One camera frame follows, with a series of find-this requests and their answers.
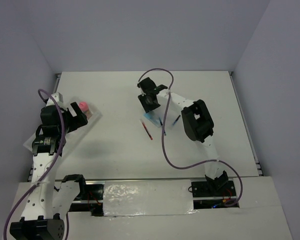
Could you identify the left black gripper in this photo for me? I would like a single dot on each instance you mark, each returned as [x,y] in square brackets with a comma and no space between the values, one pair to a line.
[76,120]

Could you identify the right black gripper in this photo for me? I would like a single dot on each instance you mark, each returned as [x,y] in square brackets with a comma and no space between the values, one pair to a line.
[147,108]

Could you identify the pink cap glue stick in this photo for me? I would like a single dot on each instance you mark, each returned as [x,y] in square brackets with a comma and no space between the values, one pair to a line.
[84,107]

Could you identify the blue cap highlighter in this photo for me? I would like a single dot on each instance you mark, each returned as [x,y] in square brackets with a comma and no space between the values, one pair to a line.
[153,118]

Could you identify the red gel pen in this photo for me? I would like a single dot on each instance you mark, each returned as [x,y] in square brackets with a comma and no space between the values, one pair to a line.
[146,129]

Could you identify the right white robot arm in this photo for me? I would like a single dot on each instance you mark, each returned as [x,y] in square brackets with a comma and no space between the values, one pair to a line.
[197,123]

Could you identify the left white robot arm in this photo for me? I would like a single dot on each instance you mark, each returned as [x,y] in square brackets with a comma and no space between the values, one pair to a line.
[45,216]

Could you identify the clear plastic organizer tray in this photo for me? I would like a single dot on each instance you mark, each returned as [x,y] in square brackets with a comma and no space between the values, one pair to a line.
[74,138]

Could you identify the teal gel pen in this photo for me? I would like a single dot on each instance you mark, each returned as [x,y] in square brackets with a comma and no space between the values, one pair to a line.
[161,124]

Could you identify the dark blue gel pen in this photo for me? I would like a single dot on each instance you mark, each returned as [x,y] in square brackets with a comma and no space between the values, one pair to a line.
[175,121]

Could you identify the silver foil covered panel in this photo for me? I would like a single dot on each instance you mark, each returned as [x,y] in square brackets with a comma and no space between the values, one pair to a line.
[147,198]

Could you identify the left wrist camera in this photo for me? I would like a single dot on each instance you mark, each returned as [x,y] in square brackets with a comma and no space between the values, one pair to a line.
[55,97]

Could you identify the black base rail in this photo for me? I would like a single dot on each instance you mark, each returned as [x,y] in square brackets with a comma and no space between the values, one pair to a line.
[92,199]

